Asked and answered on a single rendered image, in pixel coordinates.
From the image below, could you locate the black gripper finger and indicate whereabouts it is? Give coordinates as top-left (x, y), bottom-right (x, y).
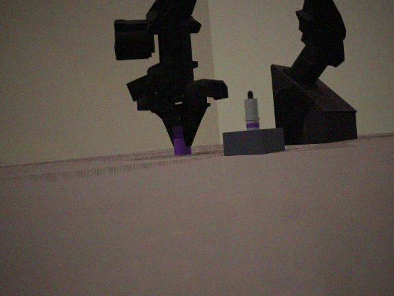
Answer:
top-left (150, 108), bottom-right (182, 146)
top-left (173, 102), bottom-right (210, 147)

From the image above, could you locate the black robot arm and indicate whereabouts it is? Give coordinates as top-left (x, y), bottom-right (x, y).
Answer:
top-left (114, 0), bottom-right (346, 101)

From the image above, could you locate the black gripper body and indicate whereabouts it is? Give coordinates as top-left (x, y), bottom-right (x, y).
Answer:
top-left (137, 53), bottom-right (228, 110)

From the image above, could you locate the grey marker with purple band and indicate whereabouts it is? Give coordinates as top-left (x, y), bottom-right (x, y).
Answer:
top-left (245, 91), bottom-right (260, 130)

